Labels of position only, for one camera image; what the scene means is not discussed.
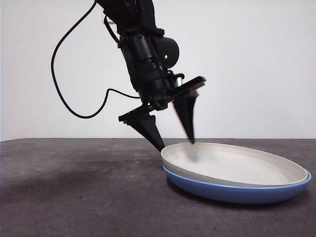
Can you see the white round plate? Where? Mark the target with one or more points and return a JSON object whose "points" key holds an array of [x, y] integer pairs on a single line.
{"points": [[234, 165]]}

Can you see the blue round plate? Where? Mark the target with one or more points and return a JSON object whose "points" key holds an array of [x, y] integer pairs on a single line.
{"points": [[234, 195]]}

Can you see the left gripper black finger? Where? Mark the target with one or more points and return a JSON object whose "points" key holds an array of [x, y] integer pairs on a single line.
{"points": [[187, 113], [148, 130]]}

